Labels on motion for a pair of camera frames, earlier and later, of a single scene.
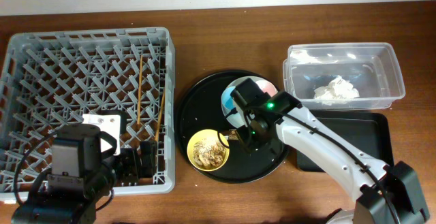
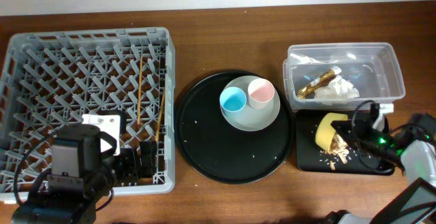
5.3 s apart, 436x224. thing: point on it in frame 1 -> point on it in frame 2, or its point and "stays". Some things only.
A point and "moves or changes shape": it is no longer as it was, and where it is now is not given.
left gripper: (146, 158) stays
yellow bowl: (206, 152) moves or changes shape
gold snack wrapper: (233, 135) -> (321, 81)
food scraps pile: (208, 153) moves or changes shape
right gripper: (243, 138) -> (356, 133)
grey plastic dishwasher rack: (49, 79) stays
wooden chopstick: (160, 115) stays
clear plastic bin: (343, 76) stays
